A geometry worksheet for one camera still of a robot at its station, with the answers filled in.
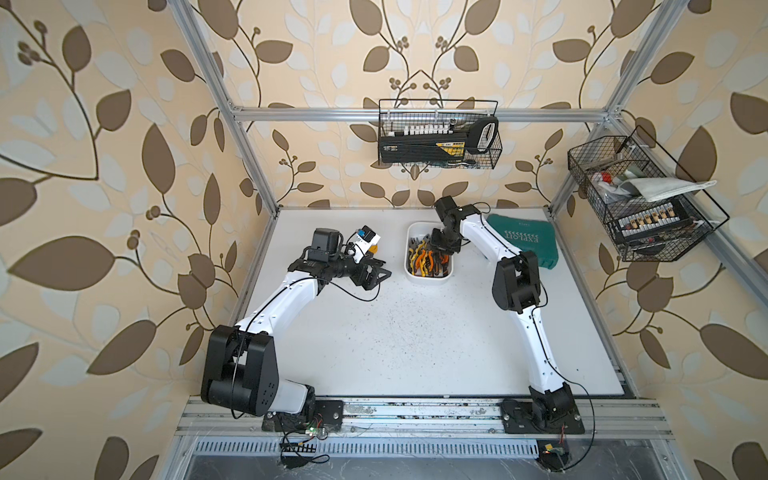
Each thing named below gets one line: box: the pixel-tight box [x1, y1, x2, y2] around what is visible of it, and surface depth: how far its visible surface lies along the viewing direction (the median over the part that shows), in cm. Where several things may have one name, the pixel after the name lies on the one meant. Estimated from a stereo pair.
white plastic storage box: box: [404, 221, 454, 284], surface depth 101 cm
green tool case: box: [486, 214, 559, 269], surface depth 107 cm
